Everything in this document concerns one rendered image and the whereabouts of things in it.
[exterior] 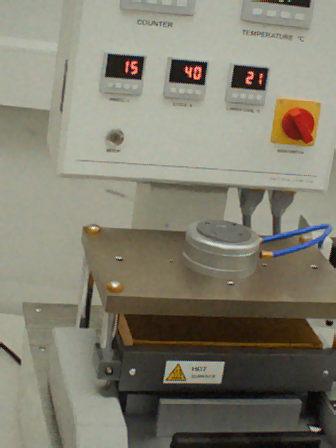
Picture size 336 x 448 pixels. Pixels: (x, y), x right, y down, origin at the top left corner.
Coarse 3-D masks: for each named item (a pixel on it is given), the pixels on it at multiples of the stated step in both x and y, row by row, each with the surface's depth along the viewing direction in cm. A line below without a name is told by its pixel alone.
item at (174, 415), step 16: (160, 400) 106; (176, 400) 106; (192, 400) 106; (208, 400) 107; (224, 400) 107; (240, 400) 108; (256, 400) 108; (272, 400) 108; (288, 400) 109; (128, 416) 109; (144, 416) 110; (160, 416) 106; (176, 416) 106; (192, 416) 106; (208, 416) 107; (224, 416) 107; (240, 416) 108; (256, 416) 108; (272, 416) 108; (288, 416) 109; (304, 416) 114; (128, 432) 106; (144, 432) 107; (160, 432) 106
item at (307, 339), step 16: (128, 320) 110; (144, 320) 111; (160, 320) 111; (176, 320) 112; (192, 320) 112; (208, 320) 113; (224, 320) 114; (240, 320) 114; (256, 320) 115; (272, 320) 115; (288, 320) 116; (304, 320) 116; (128, 336) 108; (144, 336) 107; (160, 336) 108; (176, 336) 108; (192, 336) 109; (208, 336) 109; (224, 336) 110; (240, 336) 110; (256, 336) 111; (272, 336) 111; (288, 336) 112; (304, 336) 112
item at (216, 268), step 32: (192, 224) 114; (224, 224) 115; (320, 224) 120; (96, 256) 112; (128, 256) 113; (160, 256) 114; (192, 256) 112; (224, 256) 110; (256, 256) 113; (288, 256) 119; (320, 256) 121; (128, 288) 105; (160, 288) 106; (192, 288) 108; (224, 288) 109; (256, 288) 110; (288, 288) 111; (320, 288) 112
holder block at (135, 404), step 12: (120, 396) 112; (132, 396) 109; (144, 396) 109; (156, 396) 110; (168, 396) 110; (180, 396) 110; (192, 396) 111; (204, 396) 111; (216, 396) 111; (228, 396) 111; (240, 396) 112; (252, 396) 112; (264, 396) 112; (276, 396) 113; (288, 396) 113; (300, 396) 113; (132, 408) 110; (144, 408) 110; (156, 408) 110
